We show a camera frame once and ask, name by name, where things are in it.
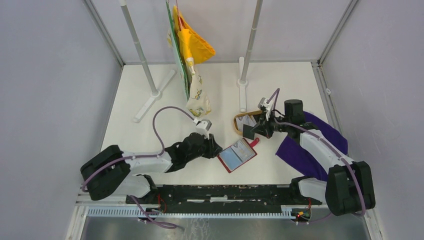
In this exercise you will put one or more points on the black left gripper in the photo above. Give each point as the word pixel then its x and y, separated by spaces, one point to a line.
pixel 213 148

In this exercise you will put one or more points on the tan oval card tray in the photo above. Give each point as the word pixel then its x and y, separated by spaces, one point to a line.
pixel 255 114

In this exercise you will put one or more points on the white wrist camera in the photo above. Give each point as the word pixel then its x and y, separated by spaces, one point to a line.
pixel 266 105
pixel 202 127

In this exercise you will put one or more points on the purple cloth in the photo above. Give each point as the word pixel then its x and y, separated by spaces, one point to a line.
pixel 308 156

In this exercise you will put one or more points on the grey stand pole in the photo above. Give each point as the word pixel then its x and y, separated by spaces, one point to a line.
pixel 243 62
pixel 156 92

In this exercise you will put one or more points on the red leather card holder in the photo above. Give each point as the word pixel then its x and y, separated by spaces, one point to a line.
pixel 230 160

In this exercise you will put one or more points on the white toothed cable rail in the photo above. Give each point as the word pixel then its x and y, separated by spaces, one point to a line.
pixel 133 211

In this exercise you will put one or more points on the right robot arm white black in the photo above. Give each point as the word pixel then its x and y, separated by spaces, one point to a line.
pixel 329 175

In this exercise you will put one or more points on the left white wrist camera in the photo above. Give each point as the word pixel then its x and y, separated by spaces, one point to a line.
pixel 202 127

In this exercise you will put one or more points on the left grey stand pole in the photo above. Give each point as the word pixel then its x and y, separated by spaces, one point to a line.
pixel 156 92

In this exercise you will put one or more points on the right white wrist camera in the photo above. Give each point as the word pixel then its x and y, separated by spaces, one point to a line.
pixel 266 105

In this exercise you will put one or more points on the right grey stand pole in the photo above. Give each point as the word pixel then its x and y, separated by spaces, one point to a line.
pixel 243 62

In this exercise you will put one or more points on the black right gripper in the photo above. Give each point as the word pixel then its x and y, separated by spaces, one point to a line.
pixel 264 128

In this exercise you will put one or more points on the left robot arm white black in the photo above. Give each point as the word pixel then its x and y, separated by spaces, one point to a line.
pixel 113 171

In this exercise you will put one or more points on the yellow cloth hanging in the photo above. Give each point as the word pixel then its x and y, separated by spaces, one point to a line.
pixel 194 49

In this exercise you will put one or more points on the cream patterned fabric bag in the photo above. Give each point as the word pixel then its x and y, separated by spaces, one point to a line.
pixel 198 103

